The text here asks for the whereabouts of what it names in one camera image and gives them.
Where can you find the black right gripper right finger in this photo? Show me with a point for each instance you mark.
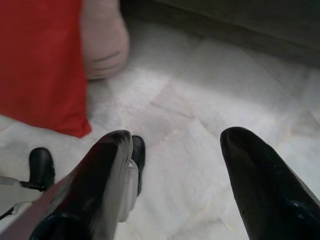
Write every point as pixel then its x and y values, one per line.
pixel 262 185

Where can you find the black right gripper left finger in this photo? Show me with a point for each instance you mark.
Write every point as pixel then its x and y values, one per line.
pixel 100 180

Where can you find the red fabric pillow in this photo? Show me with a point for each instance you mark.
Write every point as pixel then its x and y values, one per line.
pixel 40 62

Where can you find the dark grey fabric sofa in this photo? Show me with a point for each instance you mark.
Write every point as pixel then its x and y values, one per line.
pixel 237 22

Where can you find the robot right leg black foot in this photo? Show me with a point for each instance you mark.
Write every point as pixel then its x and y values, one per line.
pixel 139 152

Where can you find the robot leg black foot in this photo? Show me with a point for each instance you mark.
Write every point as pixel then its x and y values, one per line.
pixel 139 152
pixel 41 165

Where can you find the robot left leg black foot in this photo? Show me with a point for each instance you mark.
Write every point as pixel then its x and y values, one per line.
pixel 41 165

